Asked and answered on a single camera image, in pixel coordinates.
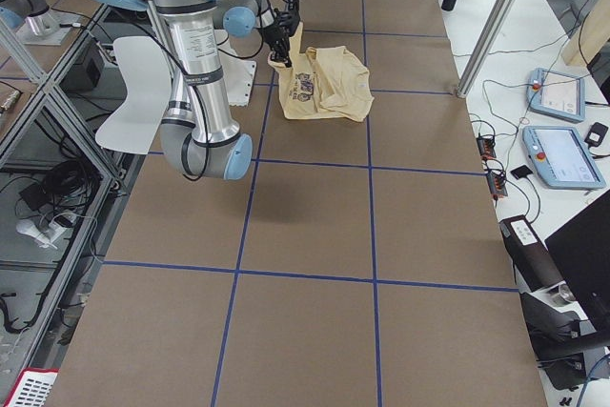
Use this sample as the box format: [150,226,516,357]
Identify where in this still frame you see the white plastic chair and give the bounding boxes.
[95,36,172,154]

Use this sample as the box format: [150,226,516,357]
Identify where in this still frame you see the blue teach pendant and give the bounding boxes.
[522,126,606,191]
[526,68,585,123]

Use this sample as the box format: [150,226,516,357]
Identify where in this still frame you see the lower blue teach pendant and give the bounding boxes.
[522,126,606,191]

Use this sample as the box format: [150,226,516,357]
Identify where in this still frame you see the aluminium frame post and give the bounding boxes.
[456,0,516,98]

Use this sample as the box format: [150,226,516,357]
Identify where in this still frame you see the red white basket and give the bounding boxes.
[1,368,58,407]

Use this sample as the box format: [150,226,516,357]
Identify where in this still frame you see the cream long-sleeve printed shirt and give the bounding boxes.
[268,24,374,122]

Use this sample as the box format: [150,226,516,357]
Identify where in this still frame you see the upper blue teach pendant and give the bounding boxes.
[526,68,585,123]

